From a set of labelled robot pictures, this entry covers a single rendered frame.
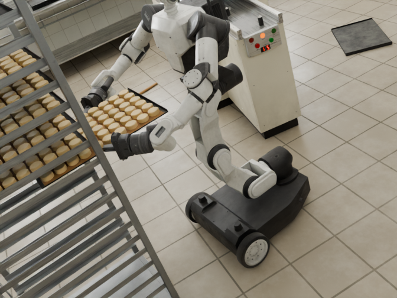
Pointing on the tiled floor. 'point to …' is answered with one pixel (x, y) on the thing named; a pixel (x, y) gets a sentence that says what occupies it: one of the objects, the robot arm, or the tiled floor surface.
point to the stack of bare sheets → (360, 36)
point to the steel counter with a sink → (74, 50)
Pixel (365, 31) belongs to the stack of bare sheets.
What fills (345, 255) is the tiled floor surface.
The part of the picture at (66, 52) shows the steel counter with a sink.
